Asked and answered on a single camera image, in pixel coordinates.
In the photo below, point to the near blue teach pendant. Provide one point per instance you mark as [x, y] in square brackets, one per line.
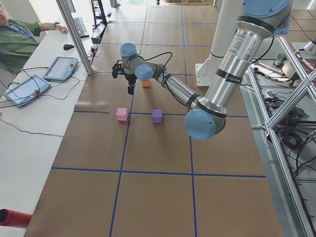
[27, 91]

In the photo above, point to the aluminium frame post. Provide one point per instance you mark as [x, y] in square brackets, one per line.
[66, 14]

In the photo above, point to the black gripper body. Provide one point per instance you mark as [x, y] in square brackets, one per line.
[130, 79]

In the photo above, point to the red cylinder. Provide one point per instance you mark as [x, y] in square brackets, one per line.
[11, 218]

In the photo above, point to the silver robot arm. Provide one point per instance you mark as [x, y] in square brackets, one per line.
[242, 27]

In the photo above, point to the orange foam cube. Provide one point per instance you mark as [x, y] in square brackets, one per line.
[146, 83]

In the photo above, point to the person's hand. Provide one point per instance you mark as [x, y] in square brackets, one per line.
[62, 29]

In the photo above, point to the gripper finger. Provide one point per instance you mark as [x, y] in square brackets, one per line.
[130, 89]

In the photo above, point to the pink foam cube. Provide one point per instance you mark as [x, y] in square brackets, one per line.
[122, 114]

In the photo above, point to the far blue teach pendant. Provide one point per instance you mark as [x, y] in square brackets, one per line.
[61, 69]

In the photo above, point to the green battery pack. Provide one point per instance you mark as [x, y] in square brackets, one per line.
[280, 59]

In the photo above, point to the blue teach pendant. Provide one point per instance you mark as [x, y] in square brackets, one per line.
[27, 91]
[61, 69]

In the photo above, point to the black computer mouse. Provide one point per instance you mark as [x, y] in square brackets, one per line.
[68, 46]

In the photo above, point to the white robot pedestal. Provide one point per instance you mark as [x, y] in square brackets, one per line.
[209, 59]

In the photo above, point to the person in green shirt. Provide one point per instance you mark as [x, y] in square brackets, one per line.
[18, 40]

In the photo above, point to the black keyboard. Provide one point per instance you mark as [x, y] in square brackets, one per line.
[80, 26]

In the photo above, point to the purple foam cube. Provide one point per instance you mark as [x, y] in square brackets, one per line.
[157, 116]

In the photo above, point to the aluminium frame rail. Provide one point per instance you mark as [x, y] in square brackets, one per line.
[283, 115]

